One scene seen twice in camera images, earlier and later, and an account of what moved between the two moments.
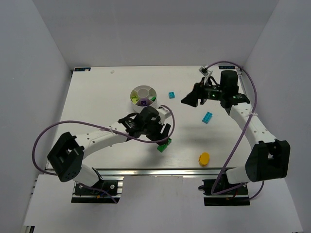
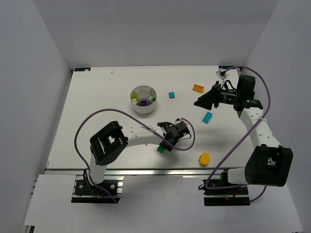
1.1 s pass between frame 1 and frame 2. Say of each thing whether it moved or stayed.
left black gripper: moved
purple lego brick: stayed
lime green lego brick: stayed
